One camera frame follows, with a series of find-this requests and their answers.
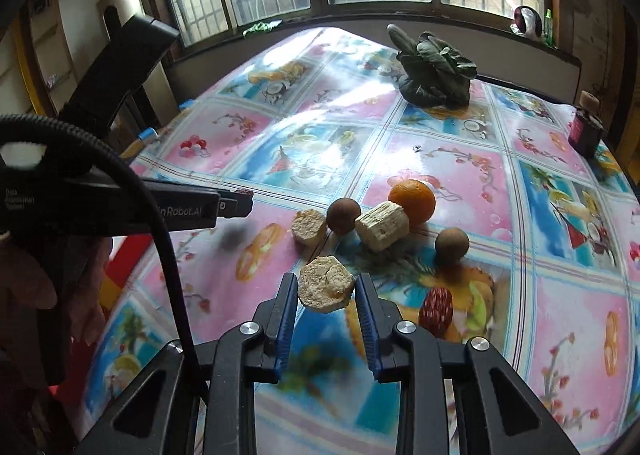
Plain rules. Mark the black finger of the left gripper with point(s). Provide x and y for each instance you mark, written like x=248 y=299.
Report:
x=236 y=203

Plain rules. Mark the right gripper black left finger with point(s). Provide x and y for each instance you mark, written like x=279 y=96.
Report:
x=158 y=412

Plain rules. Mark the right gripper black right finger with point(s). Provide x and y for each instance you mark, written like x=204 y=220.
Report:
x=497 y=413

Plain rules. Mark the round beige cake piece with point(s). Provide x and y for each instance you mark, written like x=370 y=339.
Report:
x=325 y=285

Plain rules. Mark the person hand on left gripper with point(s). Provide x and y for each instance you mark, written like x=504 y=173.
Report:
x=25 y=288

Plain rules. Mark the beige cake piece centre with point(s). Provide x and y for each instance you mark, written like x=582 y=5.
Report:
x=308 y=227

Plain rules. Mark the red shallow box tray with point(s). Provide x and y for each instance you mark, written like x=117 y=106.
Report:
x=126 y=254

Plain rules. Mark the brown round fruit left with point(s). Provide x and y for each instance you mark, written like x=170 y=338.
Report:
x=341 y=215

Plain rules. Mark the brown round fruit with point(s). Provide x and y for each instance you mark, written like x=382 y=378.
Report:
x=341 y=215
x=451 y=245

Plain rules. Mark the blue block far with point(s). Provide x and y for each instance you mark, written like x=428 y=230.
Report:
x=148 y=136

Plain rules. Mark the red date right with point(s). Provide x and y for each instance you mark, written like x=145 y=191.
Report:
x=436 y=312

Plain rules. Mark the colourful floral tablecloth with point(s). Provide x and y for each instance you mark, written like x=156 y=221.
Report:
x=486 y=207

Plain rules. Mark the brown round fruit right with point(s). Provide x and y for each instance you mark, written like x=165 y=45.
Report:
x=451 y=245

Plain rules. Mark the green item on sill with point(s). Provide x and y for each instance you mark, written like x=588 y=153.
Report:
x=261 y=28

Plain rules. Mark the green leafy vegetable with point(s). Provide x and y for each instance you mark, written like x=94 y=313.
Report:
x=436 y=73

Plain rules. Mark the dark jar with cork lid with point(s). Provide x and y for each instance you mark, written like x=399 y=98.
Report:
x=586 y=129

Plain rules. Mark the red white helmet on sill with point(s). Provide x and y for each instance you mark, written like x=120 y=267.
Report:
x=527 y=23

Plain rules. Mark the green bottle on sill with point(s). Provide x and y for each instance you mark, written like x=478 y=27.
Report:
x=548 y=28

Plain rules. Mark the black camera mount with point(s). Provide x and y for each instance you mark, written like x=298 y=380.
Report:
x=99 y=94

